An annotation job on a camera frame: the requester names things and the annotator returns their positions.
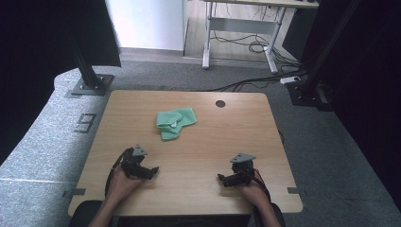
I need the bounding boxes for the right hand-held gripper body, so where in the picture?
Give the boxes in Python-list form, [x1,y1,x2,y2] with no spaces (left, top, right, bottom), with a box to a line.
[229,152,257,187]

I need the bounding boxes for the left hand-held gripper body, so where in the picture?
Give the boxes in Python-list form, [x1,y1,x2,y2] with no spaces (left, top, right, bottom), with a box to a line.
[120,144,149,179]

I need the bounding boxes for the green cloth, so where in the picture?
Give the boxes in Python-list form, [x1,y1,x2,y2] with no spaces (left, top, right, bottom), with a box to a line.
[155,107,199,142]

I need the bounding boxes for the person's left hand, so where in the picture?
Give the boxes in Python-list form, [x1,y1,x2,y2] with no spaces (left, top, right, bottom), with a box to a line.
[106,164,145,204]

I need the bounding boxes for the person's right hand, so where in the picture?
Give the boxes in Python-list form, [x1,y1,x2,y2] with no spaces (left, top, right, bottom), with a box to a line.
[240,180,271,208]

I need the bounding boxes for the grey tape strip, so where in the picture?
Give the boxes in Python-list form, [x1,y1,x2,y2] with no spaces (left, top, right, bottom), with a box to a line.
[61,187,87,200]
[287,186,307,197]

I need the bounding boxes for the person's dark clothing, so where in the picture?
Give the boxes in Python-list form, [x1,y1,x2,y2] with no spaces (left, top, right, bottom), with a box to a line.
[110,215,253,227]

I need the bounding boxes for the black metal stand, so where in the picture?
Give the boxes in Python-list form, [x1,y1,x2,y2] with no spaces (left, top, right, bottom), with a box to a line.
[286,0,362,112]
[64,29,115,97]

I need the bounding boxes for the white power strip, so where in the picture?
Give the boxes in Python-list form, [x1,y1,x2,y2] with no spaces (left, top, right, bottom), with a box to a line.
[279,75,303,85]

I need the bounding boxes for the white cabinet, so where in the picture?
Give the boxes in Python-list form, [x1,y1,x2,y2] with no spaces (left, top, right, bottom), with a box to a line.
[105,0,188,52]

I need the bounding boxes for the black curtain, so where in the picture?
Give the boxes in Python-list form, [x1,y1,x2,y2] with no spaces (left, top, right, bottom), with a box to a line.
[301,0,401,213]
[0,0,122,166]

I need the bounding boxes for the black box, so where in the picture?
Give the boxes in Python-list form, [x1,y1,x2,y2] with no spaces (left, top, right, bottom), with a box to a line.
[281,8,317,61]

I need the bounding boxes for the black and red right gripper cable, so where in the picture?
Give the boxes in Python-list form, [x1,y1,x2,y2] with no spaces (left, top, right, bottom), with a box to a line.
[240,167,272,202]

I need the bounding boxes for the long black floor cable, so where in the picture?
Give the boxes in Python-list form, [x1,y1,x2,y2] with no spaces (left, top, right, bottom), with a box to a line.
[206,70,309,93]

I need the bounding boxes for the tangle of black cables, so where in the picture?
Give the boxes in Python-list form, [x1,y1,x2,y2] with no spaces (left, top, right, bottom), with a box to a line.
[210,4,301,69]

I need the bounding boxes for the white desk frame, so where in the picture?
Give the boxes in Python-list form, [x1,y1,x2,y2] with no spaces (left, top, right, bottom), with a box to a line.
[201,0,320,75]

